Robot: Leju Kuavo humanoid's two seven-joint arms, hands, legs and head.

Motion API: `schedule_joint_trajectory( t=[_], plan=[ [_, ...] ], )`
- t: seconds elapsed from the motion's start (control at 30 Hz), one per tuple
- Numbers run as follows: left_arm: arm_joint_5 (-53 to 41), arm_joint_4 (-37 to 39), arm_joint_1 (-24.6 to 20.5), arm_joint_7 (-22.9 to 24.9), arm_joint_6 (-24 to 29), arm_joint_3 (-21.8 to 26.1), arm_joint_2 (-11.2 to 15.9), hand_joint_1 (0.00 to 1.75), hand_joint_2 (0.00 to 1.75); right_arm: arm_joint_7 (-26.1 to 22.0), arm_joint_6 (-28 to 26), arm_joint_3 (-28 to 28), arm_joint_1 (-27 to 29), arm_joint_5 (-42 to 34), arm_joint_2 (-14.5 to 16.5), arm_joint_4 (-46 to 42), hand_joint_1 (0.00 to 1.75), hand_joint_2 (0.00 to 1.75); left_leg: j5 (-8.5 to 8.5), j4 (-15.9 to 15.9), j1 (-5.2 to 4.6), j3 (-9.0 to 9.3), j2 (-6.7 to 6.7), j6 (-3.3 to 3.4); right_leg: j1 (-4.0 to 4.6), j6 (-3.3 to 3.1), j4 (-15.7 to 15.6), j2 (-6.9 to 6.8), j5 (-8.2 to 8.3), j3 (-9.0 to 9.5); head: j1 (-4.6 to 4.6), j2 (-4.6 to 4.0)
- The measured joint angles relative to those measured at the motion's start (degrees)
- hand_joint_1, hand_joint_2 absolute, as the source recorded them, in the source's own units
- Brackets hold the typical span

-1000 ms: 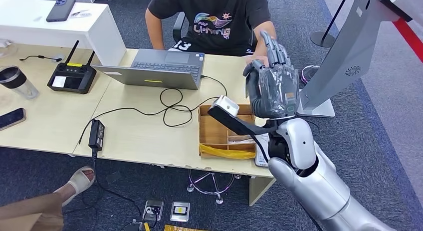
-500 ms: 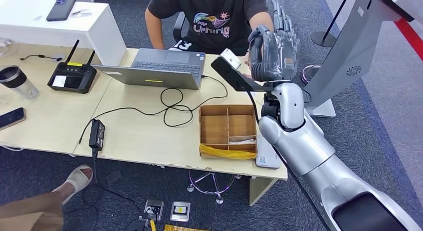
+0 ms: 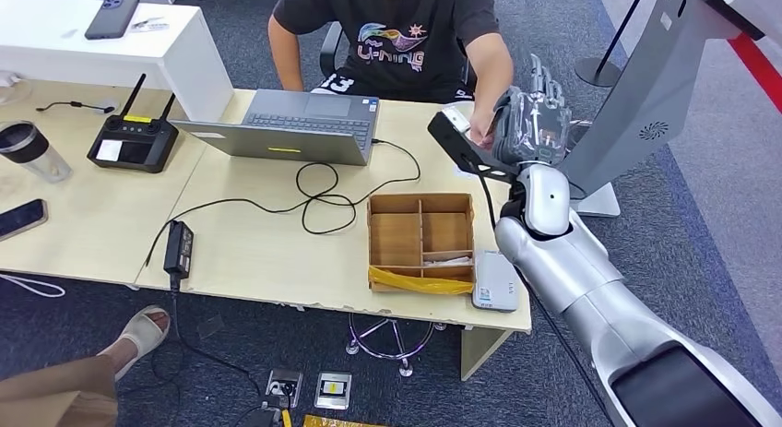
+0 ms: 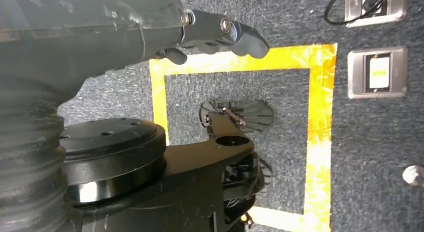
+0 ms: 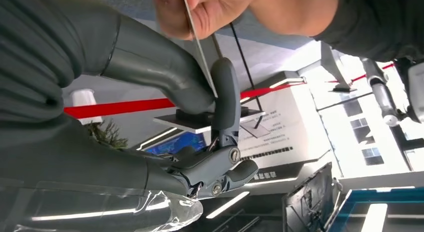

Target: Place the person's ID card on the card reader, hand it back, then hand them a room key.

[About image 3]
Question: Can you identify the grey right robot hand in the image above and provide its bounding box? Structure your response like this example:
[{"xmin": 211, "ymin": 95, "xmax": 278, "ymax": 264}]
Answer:
[{"xmin": 492, "ymin": 53, "xmax": 574, "ymax": 167}]

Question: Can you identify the person's left hand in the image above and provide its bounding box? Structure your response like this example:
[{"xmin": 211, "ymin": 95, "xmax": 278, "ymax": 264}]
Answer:
[{"xmin": 468, "ymin": 103, "xmax": 505, "ymax": 150}]

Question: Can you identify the person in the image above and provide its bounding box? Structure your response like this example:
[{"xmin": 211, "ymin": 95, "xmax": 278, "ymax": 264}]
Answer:
[
  {"xmin": 0, "ymin": 306, "xmax": 172, "ymax": 427},
  {"xmin": 267, "ymin": 0, "xmax": 515, "ymax": 150}
]

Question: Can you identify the white card reader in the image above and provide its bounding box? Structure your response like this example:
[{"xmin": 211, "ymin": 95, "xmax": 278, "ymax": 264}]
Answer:
[{"xmin": 471, "ymin": 250, "xmax": 522, "ymax": 314}]

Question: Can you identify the person's foot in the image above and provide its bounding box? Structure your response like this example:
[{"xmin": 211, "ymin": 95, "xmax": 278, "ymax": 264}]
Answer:
[{"xmin": 97, "ymin": 306, "xmax": 172, "ymax": 383}]

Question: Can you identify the grey kiosk stand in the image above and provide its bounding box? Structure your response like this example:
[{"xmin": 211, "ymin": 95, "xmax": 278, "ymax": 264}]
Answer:
[{"xmin": 559, "ymin": 0, "xmax": 782, "ymax": 219}]

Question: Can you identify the wooden divider box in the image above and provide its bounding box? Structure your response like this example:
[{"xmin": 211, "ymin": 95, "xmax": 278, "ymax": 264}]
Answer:
[{"xmin": 366, "ymin": 193, "xmax": 476, "ymax": 296}]

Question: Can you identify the yellow plastic strip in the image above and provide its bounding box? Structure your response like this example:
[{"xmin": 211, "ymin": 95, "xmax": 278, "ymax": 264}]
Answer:
[{"xmin": 368, "ymin": 265, "xmax": 475, "ymax": 296}]

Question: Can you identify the grey laptop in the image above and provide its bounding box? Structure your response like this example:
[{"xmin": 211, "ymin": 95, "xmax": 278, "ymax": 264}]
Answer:
[{"xmin": 171, "ymin": 89, "xmax": 380, "ymax": 168}]

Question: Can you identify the red barrier belt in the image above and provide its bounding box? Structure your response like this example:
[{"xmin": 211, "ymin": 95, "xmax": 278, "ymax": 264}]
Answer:
[{"xmin": 727, "ymin": 32, "xmax": 782, "ymax": 117}]

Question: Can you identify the floor socket with yellow label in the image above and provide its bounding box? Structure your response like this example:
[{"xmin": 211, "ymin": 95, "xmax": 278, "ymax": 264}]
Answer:
[{"xmin": 314, "ymin": 372, "xmax": 354, "ymax": 412}]

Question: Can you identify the floor socket with plug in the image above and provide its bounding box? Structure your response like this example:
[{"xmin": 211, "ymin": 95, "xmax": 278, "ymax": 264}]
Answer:
[{"xmin": 264, "ymin": 367, "xmax": 305, "ymax": 411}]

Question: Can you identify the black power adapter brick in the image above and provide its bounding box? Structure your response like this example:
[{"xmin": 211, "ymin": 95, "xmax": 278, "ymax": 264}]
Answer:
[{"xmin": 163, "ymin": 220, "xmax": 195, "ymax": 278}]

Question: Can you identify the yellow floor tape square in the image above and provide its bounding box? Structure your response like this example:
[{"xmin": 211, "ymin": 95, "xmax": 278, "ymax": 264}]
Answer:
[{"xmin": 303, "ymin": 414, "xmax": 386, "ymax": 427}]

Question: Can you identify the black remote controller with antennas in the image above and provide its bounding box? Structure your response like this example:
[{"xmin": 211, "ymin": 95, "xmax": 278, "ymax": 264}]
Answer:
[{"xmin": 86, "ymin": 73, "xmax": 180, "ymax": 175}]

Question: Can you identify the white cabinet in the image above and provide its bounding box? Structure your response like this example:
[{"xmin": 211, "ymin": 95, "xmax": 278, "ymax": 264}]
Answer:
[{"xmin": 0, "ymin": 0, "xmax": 235, "ymax": 123}]

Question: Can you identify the clear tumbler with black sleeve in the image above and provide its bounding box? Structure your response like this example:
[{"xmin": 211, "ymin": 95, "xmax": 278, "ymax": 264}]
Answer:
[{"xmin": 0, "ymin": 120, "xmax": 75, "ymax": 184}]

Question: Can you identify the black smartphone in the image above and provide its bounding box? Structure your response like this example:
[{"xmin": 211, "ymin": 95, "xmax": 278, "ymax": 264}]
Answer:
[{"xmin": 0, "ymin": 199, "xmax": 50, "ymax": 244}]

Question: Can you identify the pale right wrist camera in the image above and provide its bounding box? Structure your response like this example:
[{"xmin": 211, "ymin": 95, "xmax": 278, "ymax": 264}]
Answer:
[{"xmin": 441, "ymin": 105, "xmax": 472, "ymax": 134}]

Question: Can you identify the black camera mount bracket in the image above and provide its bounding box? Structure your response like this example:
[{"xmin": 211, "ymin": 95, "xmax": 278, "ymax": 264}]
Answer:
[{"xmin": 426, "ymin": 109, "xmax": 524, "ymax": 184}]

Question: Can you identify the black laptop charger cable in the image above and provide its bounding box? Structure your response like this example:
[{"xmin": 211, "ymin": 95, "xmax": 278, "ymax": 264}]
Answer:
[{"xmin": 145, "ymin": 138, "xmax": 422, "ymax": 267}]

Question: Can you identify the black stanchion post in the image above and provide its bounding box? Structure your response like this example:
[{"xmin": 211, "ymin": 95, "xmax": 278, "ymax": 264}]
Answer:
[{"xmin": 573, "ymin": 0, "xmax": 653, "ymax": 89}]

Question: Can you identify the black mains power cord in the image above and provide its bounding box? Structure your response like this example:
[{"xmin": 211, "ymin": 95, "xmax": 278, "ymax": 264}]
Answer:
[{"xmin": 113, "ymin": 274, "xmax": 289, "ymax": 427}]

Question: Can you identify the dark smartphone with camera bump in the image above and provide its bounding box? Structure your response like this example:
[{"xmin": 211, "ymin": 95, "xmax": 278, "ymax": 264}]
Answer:
[{"xmin": 84, "ymin": 0, "xmax": 142, "ymax": 42}]

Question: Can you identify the thin black desk cable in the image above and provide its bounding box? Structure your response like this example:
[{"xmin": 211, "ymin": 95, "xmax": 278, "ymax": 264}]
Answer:
[{"xmin": 35, "ymin": 100, "xmax": 117, "ymax": 115}]

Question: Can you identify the white cord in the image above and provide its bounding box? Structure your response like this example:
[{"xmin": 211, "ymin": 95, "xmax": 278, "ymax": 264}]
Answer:
[{"xmin": 0, "ymin": 272, "xmax": 66, "ymax": 299}]

